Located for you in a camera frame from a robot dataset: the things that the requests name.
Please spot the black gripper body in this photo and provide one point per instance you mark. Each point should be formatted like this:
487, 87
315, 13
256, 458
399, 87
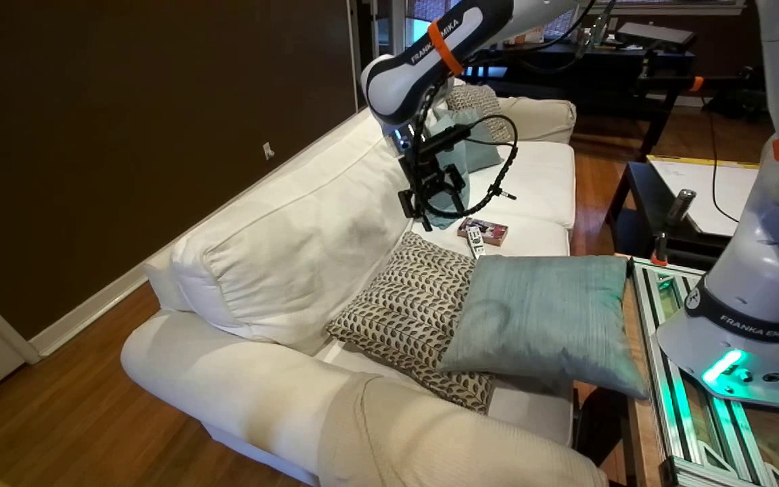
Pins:
432, 163

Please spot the beige black leaf-pattern pillow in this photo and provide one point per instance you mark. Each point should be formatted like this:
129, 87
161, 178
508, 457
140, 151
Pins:
399, 315

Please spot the teal pillow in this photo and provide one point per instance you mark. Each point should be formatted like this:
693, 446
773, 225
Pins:
543, 327
482, 154

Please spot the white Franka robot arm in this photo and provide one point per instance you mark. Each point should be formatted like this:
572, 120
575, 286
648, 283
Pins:
770, 254

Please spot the white couch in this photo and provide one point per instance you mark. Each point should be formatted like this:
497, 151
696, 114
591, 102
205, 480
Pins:
272, 254

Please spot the white remote control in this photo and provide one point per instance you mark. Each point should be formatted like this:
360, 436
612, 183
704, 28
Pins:
475, 240

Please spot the DVD case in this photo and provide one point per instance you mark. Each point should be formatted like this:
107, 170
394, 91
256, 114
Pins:
497, 235

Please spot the black desk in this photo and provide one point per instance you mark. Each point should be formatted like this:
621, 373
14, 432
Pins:
608, 72

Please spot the black low table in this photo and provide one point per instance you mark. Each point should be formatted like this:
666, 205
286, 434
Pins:
641, 198

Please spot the white floor mat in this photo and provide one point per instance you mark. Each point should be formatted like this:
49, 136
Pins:
696, 185

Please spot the wooden table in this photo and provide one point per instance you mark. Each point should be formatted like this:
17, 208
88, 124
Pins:
625, 424

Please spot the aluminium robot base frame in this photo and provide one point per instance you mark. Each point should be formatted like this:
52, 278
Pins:
678, 362

